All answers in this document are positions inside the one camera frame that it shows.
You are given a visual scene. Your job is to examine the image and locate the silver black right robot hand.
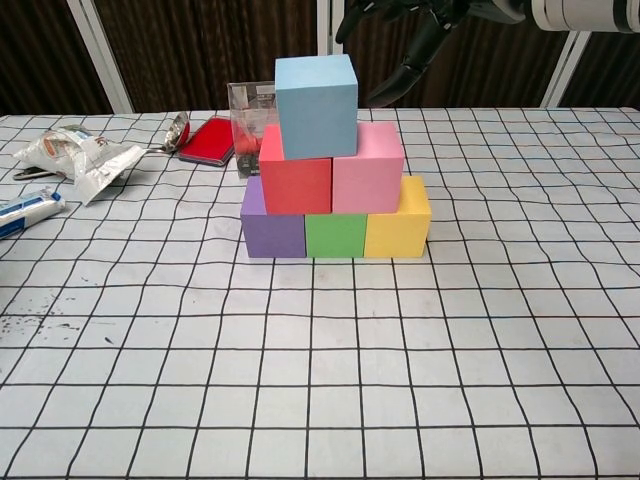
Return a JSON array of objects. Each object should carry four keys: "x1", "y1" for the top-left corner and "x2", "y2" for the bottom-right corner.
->
[{"x1": 334, "y1": 0, "x2": 531, "y2": 109}]

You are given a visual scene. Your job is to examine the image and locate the light blue foam cube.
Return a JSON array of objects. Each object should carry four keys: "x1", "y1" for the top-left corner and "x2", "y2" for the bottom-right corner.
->
[{"x1": 274, "y1": 55, "x2": 359, "y2": 161}]

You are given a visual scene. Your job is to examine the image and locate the pink foam cube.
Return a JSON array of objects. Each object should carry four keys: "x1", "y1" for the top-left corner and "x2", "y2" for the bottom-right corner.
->
[{"x1": 331, "y1": 122, "x2": 406, "y2": 215}]

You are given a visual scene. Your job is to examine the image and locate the red foam cube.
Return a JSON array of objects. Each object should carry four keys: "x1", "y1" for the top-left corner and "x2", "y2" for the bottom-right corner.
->
[{"x1": 258, "y1": 124, "x2": 335, "y2": 215}]

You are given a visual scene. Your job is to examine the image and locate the yellow foam cube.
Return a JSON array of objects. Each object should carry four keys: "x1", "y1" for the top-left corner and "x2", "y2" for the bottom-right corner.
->
[{"x1": 363, "y1": 175, "x2": 433, "y2": 260}]

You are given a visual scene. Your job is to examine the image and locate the green foam cube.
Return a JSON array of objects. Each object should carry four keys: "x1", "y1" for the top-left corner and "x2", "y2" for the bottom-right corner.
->
[{"x1": 304, "y1": 212, "x2": 369, "y2": 259}]

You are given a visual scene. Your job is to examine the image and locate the purple foam cube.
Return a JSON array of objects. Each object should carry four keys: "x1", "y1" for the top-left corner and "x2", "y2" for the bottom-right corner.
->
[{"x1": 240, "y1": 175, "x2": 307, "y2": 259}]

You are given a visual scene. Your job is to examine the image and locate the clear plastic box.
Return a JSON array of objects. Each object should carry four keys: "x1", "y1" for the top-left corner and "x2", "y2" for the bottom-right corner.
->
[{"x1": 227, "y1": 80, "x2": 281, "y2": 180}]

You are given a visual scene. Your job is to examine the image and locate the red plastic stamp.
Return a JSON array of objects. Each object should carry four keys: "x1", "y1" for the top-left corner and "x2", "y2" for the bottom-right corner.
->
[{"x1": 234, "y1": 122, "x2": 265, "y2": 157}]

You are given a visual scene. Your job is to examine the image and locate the black stamp pieces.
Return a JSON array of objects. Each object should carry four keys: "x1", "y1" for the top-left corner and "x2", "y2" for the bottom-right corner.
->
[{"x1": 236, "y1": 153, "x2": 264, "y2": 179}]

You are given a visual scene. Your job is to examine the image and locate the red ink pad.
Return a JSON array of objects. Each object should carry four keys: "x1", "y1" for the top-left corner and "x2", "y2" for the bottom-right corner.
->
[{"x1": 177, "y1": 118, "x2": 236, "y2": 167}]

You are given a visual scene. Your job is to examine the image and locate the metal spoon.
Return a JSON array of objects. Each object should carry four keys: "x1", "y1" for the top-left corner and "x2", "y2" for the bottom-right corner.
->
[{"x1": 144, "y1": 111, "x2": 191, "y2": 155}]

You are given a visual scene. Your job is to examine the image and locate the crumpled white snack bag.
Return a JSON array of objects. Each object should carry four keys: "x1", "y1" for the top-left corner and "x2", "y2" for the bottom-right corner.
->
[{"x1": 12, "y1": 124, "x2": 146, "y2": 207}]

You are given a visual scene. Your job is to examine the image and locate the small black metal clip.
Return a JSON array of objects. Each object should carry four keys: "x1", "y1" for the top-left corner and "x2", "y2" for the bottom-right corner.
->
[{"x1": 12, "y1": 167, "x2": 54, "y2": 182}]

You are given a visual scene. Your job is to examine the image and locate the white blue toothpaste tube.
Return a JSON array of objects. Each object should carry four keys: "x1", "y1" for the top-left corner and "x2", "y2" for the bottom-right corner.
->
[{"x1": 0, "y1": 185, "x2": 67, "y2": 242}]

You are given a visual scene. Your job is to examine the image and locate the white partition frame post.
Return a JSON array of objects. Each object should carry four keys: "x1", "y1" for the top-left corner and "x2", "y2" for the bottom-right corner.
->
[
  {"x1": 316, "y1": 0, "x2": 344, "y2": 58},
  {"x1": 67, "y1": 0, "x2": 135, "y2": 114},
  {"x1": 540, "y1": 29, "x2": 594, "y2": 109}
]

